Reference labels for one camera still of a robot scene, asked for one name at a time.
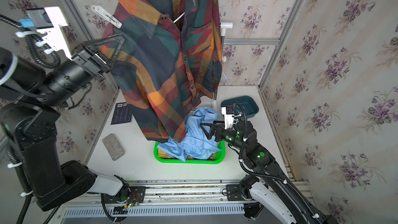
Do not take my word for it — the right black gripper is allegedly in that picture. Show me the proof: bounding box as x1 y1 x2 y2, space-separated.
201 119 249 155

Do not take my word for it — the light blue shirt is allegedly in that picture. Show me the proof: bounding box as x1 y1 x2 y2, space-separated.
157 107 221 162

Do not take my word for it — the white clothespin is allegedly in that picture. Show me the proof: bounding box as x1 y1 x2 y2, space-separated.
90 5 122 29

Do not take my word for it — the dark plaid shirt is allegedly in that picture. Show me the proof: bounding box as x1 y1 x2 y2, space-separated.
104 0 222 143

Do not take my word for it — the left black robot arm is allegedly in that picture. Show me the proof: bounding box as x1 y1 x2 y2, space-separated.
1 16 131 223

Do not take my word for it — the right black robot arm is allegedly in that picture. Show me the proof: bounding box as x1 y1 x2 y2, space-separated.
200 102 337 224

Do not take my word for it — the green plastic basket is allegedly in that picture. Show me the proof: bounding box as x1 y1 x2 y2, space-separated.
153 141 226 164

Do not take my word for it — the dark teal plastic bin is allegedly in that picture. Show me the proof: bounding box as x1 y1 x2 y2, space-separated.
221 95 259 118

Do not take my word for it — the dark blue booklet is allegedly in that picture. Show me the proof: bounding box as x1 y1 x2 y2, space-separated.
111 102 133 125

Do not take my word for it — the grey sponge block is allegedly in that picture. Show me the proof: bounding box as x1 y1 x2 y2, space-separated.
102 133 125 161

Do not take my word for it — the metal clothes rack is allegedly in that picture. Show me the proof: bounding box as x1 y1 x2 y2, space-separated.
212 22 233 108

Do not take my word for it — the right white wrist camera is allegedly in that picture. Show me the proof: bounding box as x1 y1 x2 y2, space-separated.
221 106 241 130

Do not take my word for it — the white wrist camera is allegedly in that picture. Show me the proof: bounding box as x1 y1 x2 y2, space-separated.
16 7 72 59
221 106 241 130

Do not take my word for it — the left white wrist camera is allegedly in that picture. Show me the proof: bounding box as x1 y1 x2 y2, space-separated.
16 7 72 59

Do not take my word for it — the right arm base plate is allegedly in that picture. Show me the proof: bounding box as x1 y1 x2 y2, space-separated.
226 184 254 201

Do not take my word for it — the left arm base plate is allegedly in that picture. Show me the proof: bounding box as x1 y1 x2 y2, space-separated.
103 186 147 208

